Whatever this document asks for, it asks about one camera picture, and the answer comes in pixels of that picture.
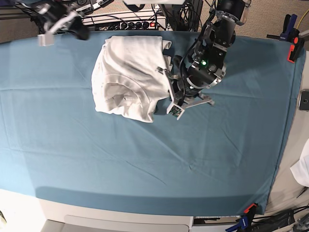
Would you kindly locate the teal table cloth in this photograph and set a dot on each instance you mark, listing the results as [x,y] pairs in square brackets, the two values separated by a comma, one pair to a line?
[213,161]

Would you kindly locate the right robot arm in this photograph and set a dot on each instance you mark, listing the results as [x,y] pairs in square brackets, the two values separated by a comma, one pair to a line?
[31,6]

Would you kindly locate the black orange clamp top right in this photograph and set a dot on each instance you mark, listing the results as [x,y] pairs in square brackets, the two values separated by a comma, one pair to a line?
[295,49]

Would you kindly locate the white T-shirt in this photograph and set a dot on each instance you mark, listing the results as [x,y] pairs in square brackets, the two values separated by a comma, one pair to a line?
[124,79]

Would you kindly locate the blue black clamp top right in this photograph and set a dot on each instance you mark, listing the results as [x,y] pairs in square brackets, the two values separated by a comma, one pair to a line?
[289,32]

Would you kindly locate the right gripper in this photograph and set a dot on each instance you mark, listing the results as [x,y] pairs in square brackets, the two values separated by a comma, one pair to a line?
[61,18]

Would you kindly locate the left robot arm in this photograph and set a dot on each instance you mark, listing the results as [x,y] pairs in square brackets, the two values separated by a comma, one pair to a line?
[203,65]

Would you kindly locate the white power strip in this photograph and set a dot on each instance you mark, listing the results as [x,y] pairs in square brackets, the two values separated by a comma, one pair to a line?
[135,25]

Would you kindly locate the silver device at table edge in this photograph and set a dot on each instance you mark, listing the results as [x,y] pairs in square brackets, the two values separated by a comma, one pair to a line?
[303,104]

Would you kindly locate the white cloth at right edge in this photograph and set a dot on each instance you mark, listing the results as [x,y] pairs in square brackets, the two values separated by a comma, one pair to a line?
[300,169]

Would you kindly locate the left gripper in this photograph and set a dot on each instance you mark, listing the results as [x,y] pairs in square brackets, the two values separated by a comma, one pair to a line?
[179,102]

